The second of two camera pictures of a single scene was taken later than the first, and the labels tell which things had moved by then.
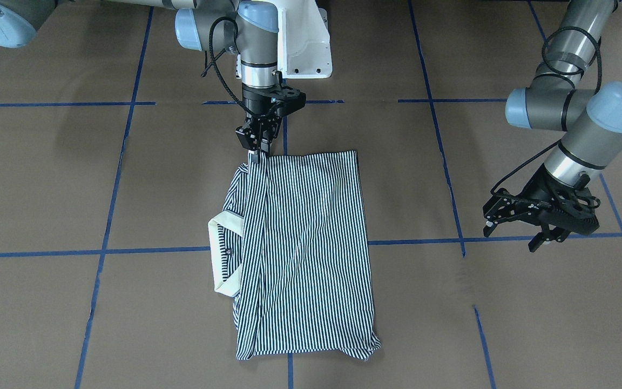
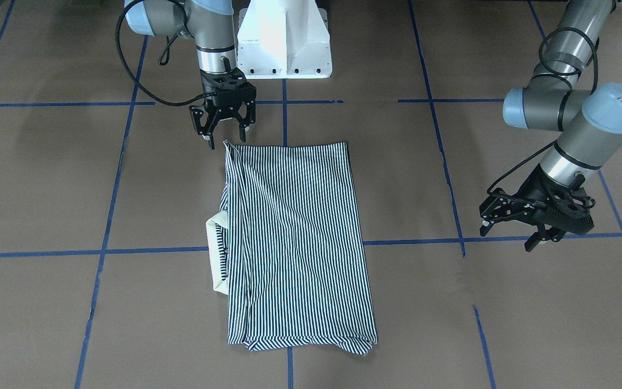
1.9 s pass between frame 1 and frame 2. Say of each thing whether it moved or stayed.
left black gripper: moved
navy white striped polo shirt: stayed
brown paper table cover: stayed
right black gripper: stayed
